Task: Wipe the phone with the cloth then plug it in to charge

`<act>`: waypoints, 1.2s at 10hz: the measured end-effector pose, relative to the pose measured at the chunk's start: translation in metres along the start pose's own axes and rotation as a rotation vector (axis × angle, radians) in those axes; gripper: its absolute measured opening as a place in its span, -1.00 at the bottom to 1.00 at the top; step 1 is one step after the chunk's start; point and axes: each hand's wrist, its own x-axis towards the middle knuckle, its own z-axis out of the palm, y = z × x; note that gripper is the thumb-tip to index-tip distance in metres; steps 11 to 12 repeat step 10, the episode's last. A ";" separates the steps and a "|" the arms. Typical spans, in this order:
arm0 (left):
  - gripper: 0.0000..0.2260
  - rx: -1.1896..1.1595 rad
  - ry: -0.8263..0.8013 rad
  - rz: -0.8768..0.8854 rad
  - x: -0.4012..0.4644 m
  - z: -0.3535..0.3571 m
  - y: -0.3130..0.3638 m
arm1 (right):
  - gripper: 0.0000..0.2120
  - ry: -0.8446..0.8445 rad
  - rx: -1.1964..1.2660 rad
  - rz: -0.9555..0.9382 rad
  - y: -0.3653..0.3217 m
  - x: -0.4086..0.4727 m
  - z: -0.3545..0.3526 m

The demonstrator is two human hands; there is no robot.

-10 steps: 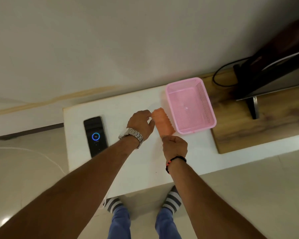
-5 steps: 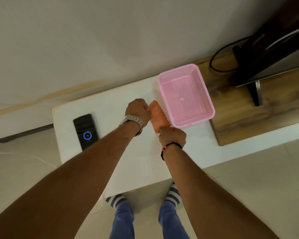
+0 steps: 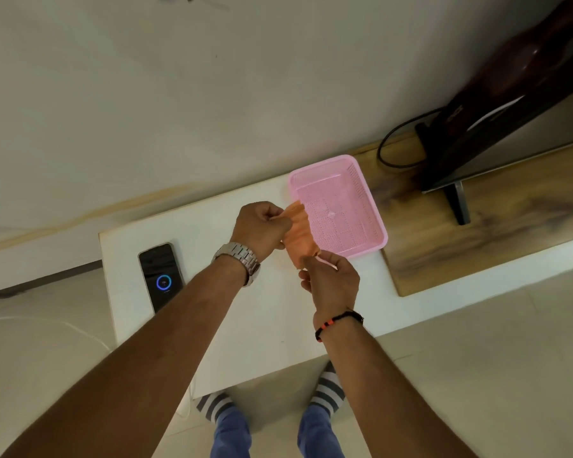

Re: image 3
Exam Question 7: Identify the person's right hand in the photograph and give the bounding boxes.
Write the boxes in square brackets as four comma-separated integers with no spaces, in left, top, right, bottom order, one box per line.
[298,250,362,328]

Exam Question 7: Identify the person's left hand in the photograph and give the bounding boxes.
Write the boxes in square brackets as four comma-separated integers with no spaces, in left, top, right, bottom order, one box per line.
[229,200,294,264]

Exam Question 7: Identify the orange cleaning cloth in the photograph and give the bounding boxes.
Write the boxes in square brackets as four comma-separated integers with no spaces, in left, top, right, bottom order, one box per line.
[279,200,337,272]

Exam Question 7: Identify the black smartphone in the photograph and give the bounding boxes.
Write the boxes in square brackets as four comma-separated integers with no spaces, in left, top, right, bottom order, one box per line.
[138,242,187,314]

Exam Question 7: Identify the white charging cable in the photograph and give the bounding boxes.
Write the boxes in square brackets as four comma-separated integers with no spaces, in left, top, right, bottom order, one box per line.
[0,315,194,418]

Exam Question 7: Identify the person's left forearm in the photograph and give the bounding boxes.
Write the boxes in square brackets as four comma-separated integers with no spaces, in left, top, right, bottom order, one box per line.
[0,254,247,458]

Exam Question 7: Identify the person's right forearm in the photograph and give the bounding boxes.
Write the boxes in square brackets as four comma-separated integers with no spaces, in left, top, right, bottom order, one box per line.
[322,319,478,458]

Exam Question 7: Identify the person's right striped sock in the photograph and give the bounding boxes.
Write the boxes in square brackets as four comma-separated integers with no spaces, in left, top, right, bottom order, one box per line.
[309,361,347,417]

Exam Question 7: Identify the person's striped sock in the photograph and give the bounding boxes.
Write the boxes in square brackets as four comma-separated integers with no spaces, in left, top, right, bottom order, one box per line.
[309,361,347,417]
[195,392,237,423]

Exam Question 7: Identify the person's right jeans leg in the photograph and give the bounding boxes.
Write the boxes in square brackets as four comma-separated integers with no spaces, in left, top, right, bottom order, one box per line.
[297,405,344,458]

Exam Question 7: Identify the person's jeans leg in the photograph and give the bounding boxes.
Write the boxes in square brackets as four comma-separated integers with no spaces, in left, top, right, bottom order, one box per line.
[297,405,344,458]
[209,407,253,458]

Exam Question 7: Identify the person's left striped sock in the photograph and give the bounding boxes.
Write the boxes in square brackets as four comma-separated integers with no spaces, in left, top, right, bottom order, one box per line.
[195,392,237,423]

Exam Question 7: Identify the person's left jeans leg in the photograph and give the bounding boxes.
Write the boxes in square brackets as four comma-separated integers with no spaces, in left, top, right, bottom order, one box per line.
[209,407,253,458]

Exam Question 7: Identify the silver metal wristwatch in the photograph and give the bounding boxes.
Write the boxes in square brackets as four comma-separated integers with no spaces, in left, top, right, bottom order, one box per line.
[211,242,262,288]

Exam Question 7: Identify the pink plastic basket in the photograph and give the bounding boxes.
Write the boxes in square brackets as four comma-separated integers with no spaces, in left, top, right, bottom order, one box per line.
[288,155,389,260]

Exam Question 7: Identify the brown wooden board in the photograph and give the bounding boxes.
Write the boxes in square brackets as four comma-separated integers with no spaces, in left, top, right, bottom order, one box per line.
[348,130,573,298]

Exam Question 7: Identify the black television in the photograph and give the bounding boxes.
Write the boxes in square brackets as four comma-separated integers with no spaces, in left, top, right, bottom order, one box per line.
[414,0,573,226]

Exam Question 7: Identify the black thread bracelet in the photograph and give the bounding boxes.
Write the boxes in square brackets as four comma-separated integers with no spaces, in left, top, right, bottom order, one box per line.
[315,309,365,343]

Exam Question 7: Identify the black power cable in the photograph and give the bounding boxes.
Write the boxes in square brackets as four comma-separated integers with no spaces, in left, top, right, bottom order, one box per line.
[376,107,445,169]

